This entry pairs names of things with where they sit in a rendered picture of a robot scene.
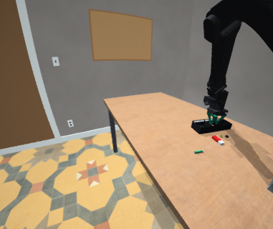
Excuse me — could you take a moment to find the black rack of three labelled bins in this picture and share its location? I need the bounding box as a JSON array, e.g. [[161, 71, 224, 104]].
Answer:
[[191, 119, 232, 134]]

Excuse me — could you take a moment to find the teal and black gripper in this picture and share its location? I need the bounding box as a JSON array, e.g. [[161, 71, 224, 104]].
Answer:
[[207, 99, 228, 125]]

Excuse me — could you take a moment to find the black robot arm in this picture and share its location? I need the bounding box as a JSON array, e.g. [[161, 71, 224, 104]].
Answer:
[[203, 0, 273, 109]]

